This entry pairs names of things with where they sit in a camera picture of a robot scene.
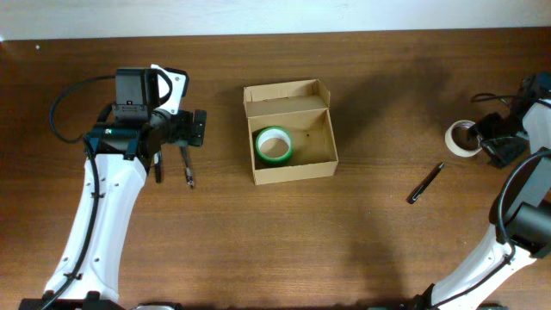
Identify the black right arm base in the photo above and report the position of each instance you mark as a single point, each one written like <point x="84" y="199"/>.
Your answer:
<point x="419" y="303"/>

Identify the green tape roll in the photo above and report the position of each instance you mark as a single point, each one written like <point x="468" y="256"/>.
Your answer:
<point x="274" y="146"/>

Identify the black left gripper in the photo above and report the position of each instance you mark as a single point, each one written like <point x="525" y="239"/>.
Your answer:
<point x="173" y="140"/>

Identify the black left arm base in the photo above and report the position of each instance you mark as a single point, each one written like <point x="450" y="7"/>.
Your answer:
<point x="92" y="301"/>

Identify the black pen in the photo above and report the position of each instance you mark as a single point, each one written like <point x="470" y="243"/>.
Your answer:
<point x="419" y="190"/>

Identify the white masking tape roll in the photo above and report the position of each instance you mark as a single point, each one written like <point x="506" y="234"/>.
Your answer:
<point x="453" y="146"/>

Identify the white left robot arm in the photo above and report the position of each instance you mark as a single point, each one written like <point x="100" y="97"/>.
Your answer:
<point x="122" y="148"/>

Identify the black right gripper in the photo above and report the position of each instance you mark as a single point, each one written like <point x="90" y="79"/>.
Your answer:
<point x="491" y="130"/>

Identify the brown cardboard box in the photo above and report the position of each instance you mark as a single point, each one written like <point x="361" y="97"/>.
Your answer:
<point x="303" y="109"/>

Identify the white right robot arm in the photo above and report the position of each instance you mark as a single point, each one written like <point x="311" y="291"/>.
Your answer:
<point x="519" y="219"/>

